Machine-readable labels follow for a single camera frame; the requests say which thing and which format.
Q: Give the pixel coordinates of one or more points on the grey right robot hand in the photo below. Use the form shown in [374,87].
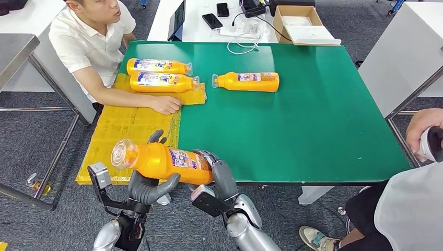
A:
[225,182]

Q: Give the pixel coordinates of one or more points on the person's hand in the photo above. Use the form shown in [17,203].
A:
[415,131]

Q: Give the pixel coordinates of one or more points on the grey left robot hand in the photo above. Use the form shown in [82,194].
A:
[148,192]

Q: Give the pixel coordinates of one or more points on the person's right hand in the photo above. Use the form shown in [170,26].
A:
[166,105]

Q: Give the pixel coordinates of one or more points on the orange detergent bottle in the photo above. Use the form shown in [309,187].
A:
[162,86]
[249,85]
[155,70]
[155,161]

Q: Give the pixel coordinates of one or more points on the person's right forearm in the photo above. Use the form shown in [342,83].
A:
[124,99]

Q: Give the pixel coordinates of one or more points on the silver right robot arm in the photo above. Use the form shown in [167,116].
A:
[245,232]

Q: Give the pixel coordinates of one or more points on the white table leg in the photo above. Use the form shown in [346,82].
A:
[163,200]
[313,195]

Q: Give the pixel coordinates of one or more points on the yellow taped cardboard sheet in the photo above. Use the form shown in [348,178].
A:
[124,128]

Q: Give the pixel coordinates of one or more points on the white desk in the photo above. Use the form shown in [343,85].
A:
[200,34]

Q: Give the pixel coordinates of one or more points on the person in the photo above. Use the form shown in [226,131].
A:
[408,214]
[79,41]

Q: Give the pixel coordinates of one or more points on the dark tablet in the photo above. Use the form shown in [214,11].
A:
[177,19]

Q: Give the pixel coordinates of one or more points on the green table mat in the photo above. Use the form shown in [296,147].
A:
[328,111]

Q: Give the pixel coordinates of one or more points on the black smartphone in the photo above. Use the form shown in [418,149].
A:
[222,9]
[212,20]

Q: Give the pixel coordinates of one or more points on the blue caster leg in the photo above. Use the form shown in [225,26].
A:
[143,2]

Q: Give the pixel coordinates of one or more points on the worn sneaker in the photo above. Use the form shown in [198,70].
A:
[315,239]

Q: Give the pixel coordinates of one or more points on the yellow floor hook item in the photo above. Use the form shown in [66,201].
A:
[38,187]

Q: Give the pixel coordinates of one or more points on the black charger device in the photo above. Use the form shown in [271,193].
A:
[253,7]

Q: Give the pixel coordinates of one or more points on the open cardboard box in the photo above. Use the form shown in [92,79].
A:
[278,20]

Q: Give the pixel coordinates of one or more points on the white box lid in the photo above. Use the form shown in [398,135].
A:
[311,35]

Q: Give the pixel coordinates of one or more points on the yellow floor scrap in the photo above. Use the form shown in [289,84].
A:
[2,247]

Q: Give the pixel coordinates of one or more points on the white padded packet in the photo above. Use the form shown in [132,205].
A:
[297,20]

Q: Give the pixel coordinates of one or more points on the black bag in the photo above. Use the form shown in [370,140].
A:
[12,5]

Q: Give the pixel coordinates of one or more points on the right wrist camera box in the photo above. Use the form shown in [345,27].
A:
[207,202]

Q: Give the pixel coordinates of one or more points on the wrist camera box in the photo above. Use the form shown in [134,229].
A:
[100,175]
[207,202]

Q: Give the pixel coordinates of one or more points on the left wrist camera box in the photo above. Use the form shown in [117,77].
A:
[100,175]

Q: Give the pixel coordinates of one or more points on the blue metal frame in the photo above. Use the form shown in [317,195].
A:
[396,5]

